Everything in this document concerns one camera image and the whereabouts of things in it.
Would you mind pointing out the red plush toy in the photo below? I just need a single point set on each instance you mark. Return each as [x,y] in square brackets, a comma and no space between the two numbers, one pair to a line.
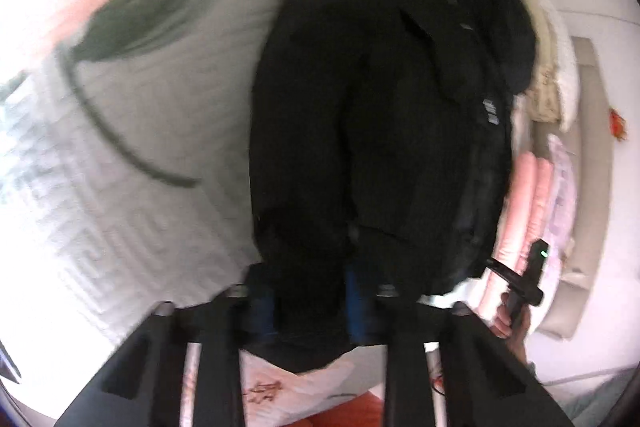
[619,124]

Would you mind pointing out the folded pink quilt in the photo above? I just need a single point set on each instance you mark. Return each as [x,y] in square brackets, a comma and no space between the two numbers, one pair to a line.
[525,197]

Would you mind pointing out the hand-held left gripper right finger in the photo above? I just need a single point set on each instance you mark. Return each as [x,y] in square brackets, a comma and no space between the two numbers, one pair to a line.
[357,314]

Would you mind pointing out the person's right hand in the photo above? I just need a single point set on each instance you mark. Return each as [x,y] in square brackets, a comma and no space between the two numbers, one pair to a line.
[501,324]

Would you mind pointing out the black hooded jacket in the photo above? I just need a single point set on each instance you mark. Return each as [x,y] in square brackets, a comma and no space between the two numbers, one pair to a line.
[375,132]

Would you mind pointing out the purple floral pillow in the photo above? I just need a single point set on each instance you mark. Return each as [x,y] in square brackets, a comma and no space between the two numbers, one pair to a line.
[562,187]

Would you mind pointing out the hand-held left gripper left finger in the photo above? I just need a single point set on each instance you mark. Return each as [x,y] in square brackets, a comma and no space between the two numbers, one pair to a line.
[260,319]

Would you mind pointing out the white red-printed bed sheet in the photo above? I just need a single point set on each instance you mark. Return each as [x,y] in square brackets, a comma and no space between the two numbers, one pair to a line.
[280,387]

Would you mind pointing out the white dotted pillow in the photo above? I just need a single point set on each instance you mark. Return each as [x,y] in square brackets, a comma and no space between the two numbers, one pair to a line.
[565,57]

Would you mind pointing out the floral green bed blanket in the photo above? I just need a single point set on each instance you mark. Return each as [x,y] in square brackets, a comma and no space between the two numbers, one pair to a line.
[175,107]

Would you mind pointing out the folded beige quilt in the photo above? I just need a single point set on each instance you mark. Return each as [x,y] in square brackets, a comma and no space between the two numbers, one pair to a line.
[542,97]

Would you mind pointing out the person's right forearm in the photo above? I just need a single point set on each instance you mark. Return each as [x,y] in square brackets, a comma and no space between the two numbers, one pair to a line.
[524,357]

